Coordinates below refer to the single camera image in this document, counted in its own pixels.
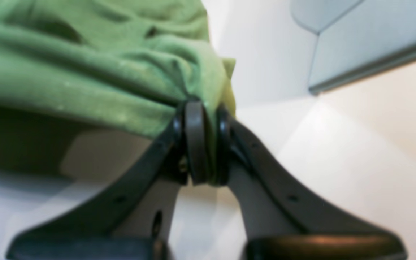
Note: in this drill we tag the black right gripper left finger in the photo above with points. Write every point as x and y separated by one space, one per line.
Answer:
130 219

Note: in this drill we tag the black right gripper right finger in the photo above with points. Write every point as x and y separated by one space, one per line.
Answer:
284 219

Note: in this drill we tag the green t-shirt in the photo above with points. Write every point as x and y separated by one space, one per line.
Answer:
120 64

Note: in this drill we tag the grey cardboard box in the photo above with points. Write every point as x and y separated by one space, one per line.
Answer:
356 38

